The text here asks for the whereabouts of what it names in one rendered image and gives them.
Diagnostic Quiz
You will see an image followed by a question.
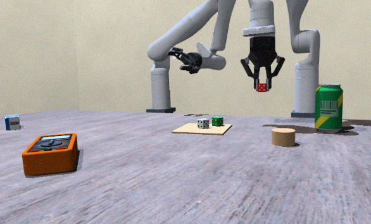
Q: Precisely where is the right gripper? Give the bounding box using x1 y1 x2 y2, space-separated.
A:
167 47 203 74

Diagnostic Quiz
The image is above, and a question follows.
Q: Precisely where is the green soda can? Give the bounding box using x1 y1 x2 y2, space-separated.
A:
315 84 343 133

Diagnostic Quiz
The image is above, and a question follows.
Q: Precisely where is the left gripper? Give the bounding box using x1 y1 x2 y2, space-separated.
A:
241 36 285 91

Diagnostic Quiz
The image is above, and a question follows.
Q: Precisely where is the white die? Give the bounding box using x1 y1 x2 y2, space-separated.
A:
198 118 209 128

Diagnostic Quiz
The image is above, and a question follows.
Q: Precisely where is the beige flat mat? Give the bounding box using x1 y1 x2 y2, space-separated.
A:
171 123 232 135

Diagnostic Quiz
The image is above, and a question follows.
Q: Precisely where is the orange digital multimeter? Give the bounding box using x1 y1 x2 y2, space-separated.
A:
22 134 78 175

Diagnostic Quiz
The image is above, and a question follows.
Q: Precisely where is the tan short cylinder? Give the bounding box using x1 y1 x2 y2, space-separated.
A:
272 128 295 146

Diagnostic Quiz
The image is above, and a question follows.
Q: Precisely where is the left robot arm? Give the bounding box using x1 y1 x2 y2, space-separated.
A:
242 0 320 113

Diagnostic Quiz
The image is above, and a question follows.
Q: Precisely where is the green die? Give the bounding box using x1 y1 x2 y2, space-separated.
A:
212 116 223 127

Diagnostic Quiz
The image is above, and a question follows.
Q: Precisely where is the red die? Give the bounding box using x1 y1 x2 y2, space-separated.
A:
258 84 267 92

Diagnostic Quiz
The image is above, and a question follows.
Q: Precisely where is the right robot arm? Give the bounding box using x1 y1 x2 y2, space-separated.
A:
148 0 236 109

